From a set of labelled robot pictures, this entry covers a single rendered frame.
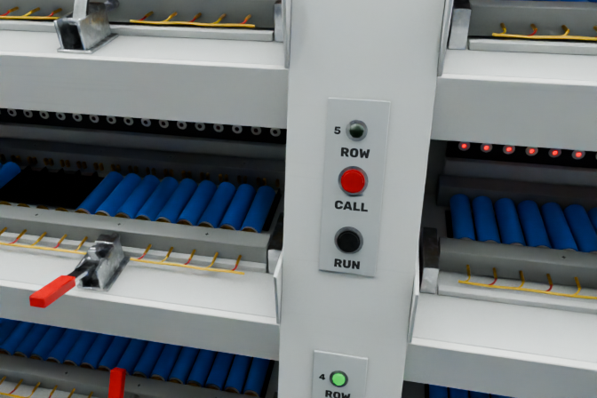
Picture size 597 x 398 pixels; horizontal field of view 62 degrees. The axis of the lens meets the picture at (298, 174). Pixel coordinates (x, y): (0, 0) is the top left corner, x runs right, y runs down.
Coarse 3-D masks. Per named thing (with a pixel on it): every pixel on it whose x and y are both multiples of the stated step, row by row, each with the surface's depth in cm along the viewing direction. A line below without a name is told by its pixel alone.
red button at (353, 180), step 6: (348, 174) 33; (354, 174) 33; (360, 174) 33; (342, 180) 33; (348, 180) 33; (354, 180) 33; (360, 180) 33; (342, 186) 33; (348, 186) 33; (354, 186) 33; (360, 186) 33; (348, 192) 33; (354, 192) 33
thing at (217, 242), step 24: (0, 216) 45; (24, 216) 45; (48, 216) 45; (72, 216) 45; (96, 216) 45; (120, 240) 44; (144, 240) 43; (168, 240) 42; (192, 240) 42; (216, 240) 42; (240, 240) 42; (264, 240) 42; (168, 264) 42
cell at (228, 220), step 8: (248, 184) 49; (240, 192) 48; (248, 192) 48; (232, 200) 48; (240, 200) 47; (248, 200) 48; (232, 208) 46; (240, 208) 46; (248, 208) 47; (224, 216) 45; (232, 216) 45; (240, 216) 46; (224, 224) 44; (232, 224) 44; (240, 224) 45
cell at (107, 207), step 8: (128, 176) 51; (136, 176) 51; (120, 184) 50; (128, 184) 50; (136, 184) 51; (112, 192) 49; (120, 192) 49; (128, 192) 49; (112, 200) 48; (120, 200) 48; (104, 208) 46; (112, 208) 47; (112, 216) 47
